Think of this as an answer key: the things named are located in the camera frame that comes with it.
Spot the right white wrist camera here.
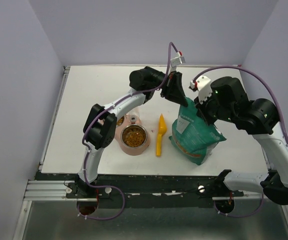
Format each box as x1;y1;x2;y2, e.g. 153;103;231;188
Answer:
189;75;212;105

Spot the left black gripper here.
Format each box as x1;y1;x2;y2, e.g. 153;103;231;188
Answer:
143;66;188;105

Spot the aluminium frame extrusion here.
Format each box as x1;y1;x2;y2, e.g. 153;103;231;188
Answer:
23;180;77;202

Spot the yellow plastic scoop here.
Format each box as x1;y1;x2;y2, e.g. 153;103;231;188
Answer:
155;114;168;157

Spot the clear water bottle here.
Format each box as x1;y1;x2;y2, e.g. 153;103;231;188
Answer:
126;107;140;124

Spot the black mounting rail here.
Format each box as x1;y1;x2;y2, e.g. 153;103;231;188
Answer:
35;172;270;210

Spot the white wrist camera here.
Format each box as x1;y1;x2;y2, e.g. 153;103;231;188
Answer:
169;51;186;73
189;75;212;105

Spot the pink double pet feeder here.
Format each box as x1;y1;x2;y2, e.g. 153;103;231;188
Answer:
114;114;151;156

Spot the front steel bowl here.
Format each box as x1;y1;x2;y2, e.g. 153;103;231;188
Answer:
121;124;148;149

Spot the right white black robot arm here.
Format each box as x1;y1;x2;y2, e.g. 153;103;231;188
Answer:
189;75;288;205

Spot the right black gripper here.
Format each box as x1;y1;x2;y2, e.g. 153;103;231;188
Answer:
193;89;236;126

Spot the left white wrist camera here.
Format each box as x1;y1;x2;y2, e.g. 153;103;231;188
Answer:
169;51;186;73

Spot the green pet food bag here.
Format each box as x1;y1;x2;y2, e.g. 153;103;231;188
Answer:
169;97;227;166

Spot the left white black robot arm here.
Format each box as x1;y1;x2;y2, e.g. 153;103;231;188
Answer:
77;66;188;198

